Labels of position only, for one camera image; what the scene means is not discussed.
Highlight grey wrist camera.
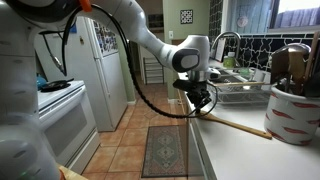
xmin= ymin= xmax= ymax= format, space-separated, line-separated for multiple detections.
xmin=206 ymin=67 xmax=222 ymax=81

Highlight black frying pan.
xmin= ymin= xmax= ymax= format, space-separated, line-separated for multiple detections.
xmin=40 ymin=78 xmax=75 ymax=93

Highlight green sponge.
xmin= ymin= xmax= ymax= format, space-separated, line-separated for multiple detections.
xmin=238 ymin=67 xmax=252 ymax=80

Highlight photo collage on refrigerator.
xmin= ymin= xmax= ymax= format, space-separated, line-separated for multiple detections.
xmin=93 ymin=20 xmax=120 ymax=57

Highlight black white wall art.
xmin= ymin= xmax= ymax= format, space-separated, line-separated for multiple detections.
xmin=180 ymin=9 xmax=194 ymax=25

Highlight round white window ornament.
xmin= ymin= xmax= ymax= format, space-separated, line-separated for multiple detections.
xmin=236 ymin=14 xmax=250 ymax=29

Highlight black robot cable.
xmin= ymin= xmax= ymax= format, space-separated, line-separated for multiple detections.
xmin=61 ymin=4 xmax=219 ymax=119

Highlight long plain wooden spoon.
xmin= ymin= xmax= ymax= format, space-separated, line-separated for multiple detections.
xmin=213 ymin=81 xmax=268 ymax=89

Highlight shiny metal ladle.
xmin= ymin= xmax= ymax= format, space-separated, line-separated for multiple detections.
xmin=269 ymin=42 xmax=312 ymax=96

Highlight green soap bottle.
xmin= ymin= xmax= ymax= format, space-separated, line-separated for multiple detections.
xmin=222 ymin=51 xmax=237 ymax=70

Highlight chrome kitchen faucet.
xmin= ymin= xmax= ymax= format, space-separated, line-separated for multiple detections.
xmin=209 ymin=31 xmax=242 ymax=68

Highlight metal wire dish rack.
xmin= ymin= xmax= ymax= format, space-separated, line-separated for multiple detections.
xmin=207 ymin=67 xmax=273 ymax=107

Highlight white framed card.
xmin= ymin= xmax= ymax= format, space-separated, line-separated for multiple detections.
xmin=214 ymin=37 xmax=228 ymax=63

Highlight patterned green red rug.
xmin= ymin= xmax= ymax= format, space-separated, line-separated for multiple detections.
xmin=141 ymin=124 xmax=189 ymax=178

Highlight light wooden board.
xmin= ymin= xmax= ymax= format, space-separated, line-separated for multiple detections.
xmin=58 ymin=164 xmax=89 ymax=180

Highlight tall wooden spatula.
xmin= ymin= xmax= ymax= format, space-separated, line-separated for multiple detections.
xmin=304 ymin=31 xmax=320 ymax=98

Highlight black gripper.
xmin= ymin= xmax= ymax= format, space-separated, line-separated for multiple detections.
xmin=173 ymin=79 xmax=213 ymax=111

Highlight light wooden base cabinets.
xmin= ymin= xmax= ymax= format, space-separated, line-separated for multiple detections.
xmin=174 ymin=89 xmax=211 ymax=180

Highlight slotted wooden spoon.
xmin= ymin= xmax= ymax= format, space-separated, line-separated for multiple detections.
xmin=196 ymin=112 xmax=273 ymax=140

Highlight brown cardboard box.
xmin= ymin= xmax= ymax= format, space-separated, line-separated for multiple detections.
xmin=171 ymin=38 xmax=188 ymax=47

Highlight kitchen window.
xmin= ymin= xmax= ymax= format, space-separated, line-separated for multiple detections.
xmin=226 ymin=0 xmax=320 ymax=34

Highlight white refrigerator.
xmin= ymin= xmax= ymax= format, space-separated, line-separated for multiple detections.
xmin=33 ymin=16 xmax=129 ymax=133

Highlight white kitchen stove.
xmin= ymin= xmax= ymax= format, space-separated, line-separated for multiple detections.
xmin=36 ymin=79 xmax=101 ymax=174

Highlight white crock with red peppers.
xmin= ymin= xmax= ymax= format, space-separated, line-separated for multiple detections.
xmin=263 ymin=84 xmax=320 ymax=147

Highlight stainless steel sink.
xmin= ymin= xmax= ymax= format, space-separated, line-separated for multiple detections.
xmin=213 ymin=68 xmax=248 ymax=84

